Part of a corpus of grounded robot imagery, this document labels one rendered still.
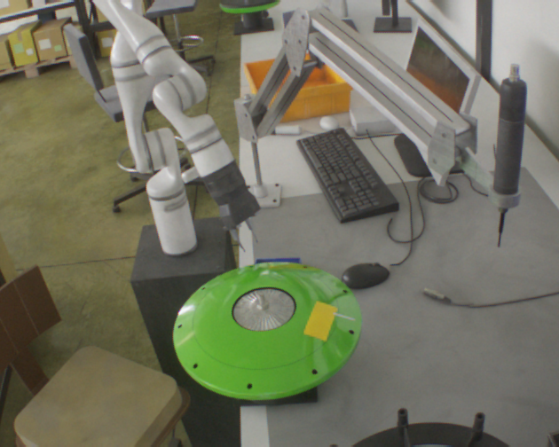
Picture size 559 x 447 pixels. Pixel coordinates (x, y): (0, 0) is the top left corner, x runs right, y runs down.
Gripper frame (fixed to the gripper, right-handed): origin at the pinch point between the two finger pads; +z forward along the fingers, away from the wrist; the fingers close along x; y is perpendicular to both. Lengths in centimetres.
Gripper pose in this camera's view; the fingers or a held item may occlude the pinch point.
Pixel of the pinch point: (251, 247)
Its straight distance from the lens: 125.1
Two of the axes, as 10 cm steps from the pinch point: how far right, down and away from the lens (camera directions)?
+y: 6.1, -1.0, -7.9
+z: 4.4, 8.7, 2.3
